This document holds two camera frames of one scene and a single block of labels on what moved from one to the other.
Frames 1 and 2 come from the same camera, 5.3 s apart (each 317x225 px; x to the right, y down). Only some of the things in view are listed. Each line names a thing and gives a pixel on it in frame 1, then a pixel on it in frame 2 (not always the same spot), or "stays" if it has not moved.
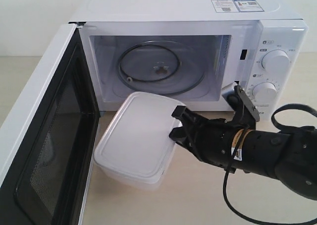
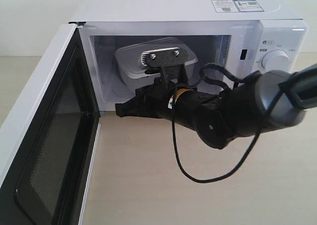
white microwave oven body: (187, 44) stays
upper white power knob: (276, 61) stays
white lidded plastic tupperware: (135, 149) → (132, 73)
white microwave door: (47, 140) stays
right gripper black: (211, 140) → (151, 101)
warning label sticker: (236, 5) stays
